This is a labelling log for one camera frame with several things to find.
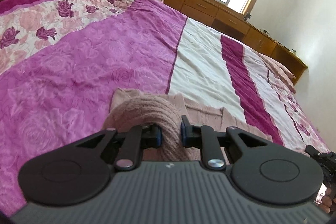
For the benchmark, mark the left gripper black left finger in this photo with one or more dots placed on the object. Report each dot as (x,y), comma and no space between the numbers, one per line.
(129,146)

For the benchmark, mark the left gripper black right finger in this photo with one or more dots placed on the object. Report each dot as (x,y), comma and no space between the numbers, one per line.
(205,139)

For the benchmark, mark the pink knitted cardigan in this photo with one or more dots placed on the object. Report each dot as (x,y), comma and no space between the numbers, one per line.
(131,107)

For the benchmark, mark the person's right hand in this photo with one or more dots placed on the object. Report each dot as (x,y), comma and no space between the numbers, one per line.
(327,204)

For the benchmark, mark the pink lace-edged pillow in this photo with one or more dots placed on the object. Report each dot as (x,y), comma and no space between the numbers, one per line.
(280,71)

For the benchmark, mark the purple floral striped bedspread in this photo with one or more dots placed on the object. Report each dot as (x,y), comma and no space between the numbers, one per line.
(62,61)

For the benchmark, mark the long low wooden cabinet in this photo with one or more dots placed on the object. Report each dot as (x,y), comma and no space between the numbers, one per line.
(214,14)

